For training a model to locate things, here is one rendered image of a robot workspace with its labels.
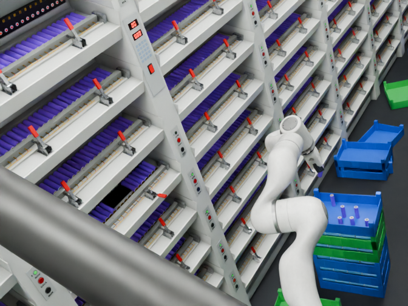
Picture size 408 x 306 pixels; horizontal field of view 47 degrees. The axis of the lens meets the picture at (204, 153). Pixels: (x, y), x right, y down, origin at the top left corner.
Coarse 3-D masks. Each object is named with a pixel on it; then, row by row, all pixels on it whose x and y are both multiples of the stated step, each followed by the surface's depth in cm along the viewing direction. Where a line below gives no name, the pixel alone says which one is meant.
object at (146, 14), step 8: (136, 0) 153; (144, 0) 162; (152, 0) 162; (160, 0) 163; (168, 0) 167; (176, 0) 172; (144, 8) 158; (152, 8) 161; (160, 8) 165; (144, 16) 159; (152, 16) 163
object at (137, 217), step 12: (156, 156) 183; (168, 168) 182; (180, 168) 179; (168, 180) 178; (180, 180) 183; (156, 192) 174; (168, 192) 178; (120, 204) 170; (144, 204) 170; (156, 204) 173; (132, 216) 166; (144, 216) 168; (120, 228) 162; (132, 228) 164
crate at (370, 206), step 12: (324, 192) 222; (324, 204) 223; (336, 204) 220; (348, 204) 218; (360, 204) 216; (372, 204) 213; (336, 216) 214; (348, 216) 212; (360, 216) 210; (372, 216) 207; (336, 228) 204; (348, 228) 201; (360, 228) 198; (372, 228) 196
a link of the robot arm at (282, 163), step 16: (288, 144) 148; (272, 160) 141; (288, 160) 140; (272, 176) 140; (288, 176) 139; (272, 192) 140; (256, 208) 141; (272, 208) 140; (256, 224) 141; (272, 224) 139
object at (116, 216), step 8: (160, 168) 179; (152, 176) 176; (160, 176) 178; (144, 184) 173; (136, 192) 170; (128, 200) 168; (136, 200) 169; (120, 208) 165; (128, 208) 167; (112, 216) 163; (120, 216) 165; (112, 224) 162
